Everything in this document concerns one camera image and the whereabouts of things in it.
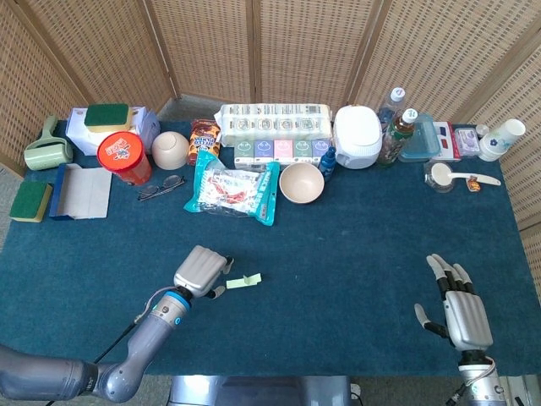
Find beige plastic spoon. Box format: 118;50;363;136
429;162;502;188

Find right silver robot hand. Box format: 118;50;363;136
413;253;495;351

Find blue spray bottle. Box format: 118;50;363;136
318;145;337;177

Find light green pocket tissue pack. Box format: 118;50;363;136
293;138;314;166

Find white rice cooker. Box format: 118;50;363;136
332;105;384;170

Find dark green pocket tissue pack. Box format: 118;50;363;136
233;139;256;167

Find orange instant noodle cup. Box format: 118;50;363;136
96;130;153;186

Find pink pocket tissue pack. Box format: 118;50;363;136
273;138;296;166

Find blue violet pocket tissue pack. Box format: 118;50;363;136
311;138;332;162

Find wicker folding screen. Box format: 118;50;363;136
0;0;541;377

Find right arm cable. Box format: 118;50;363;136
445;357;499;406

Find green lint roller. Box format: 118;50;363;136
23;115;74;172

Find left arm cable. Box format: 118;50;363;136
92;287;172;365

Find clear container blue lid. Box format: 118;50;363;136
397;112;441;164

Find upright beige bowl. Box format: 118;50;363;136
279;162;325;206

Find brown cookie pack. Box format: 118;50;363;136
187;118;222;167

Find red blue 3D glasses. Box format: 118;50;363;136
433;121;462;162

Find blue table cloth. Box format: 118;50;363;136
0;120;541;377

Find purple pocket tissue pack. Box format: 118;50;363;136
253;139;276;166

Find clear water bottle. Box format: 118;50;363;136
377;87;407;132

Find black frame eyeglasses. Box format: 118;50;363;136
136;174;187;202

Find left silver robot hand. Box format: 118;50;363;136
172;244;234;300

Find toilet paper roll pack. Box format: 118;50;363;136
218;102;335;148

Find green yellow sponge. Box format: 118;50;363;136
8;180;54;224
83;103;131;134

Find teal food bag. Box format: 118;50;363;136
183;151;281;228

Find green tea bottle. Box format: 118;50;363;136
375;107;419;167

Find clear case purple label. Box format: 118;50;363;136
454;125;482;158

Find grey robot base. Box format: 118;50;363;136
167;375;354;406

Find white tissue package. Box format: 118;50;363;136
65;105;161;156

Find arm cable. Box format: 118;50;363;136
445;357;499;406
92;287;172;365

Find stacked floral paper cups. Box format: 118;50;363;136
478;118;527;163

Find glass bowl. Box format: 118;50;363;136
424;162;457;195

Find overturned beige bowl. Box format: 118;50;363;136
150;130;190;171

